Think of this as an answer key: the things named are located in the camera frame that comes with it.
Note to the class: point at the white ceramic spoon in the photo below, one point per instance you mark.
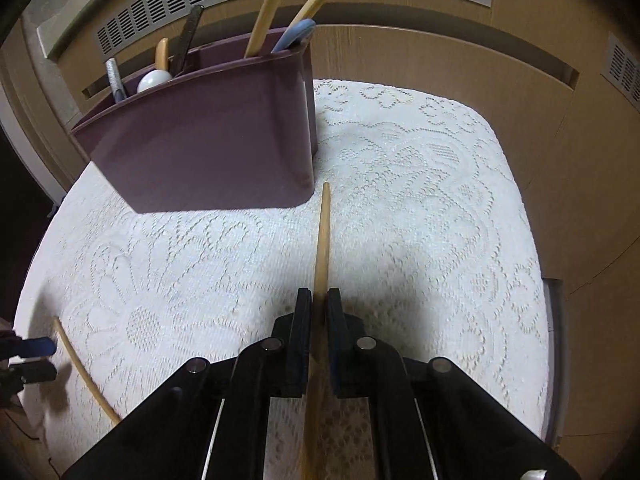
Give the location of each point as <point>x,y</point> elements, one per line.
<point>154,80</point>

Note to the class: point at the small white vent grille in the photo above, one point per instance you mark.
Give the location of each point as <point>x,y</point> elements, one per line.
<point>622,67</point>

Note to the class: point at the purple plastic utensil holder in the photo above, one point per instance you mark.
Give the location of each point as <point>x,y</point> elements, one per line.
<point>210,140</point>

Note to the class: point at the white lace tablecloth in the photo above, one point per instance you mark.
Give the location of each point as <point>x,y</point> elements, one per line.
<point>400,210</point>

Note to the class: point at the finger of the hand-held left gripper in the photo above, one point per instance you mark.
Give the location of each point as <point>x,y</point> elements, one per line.
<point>35,373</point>
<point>35,347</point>

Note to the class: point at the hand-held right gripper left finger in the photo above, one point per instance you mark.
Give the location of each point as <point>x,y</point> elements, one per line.
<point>302,345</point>

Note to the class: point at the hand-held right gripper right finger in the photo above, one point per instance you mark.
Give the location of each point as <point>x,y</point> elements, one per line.
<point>336,350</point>

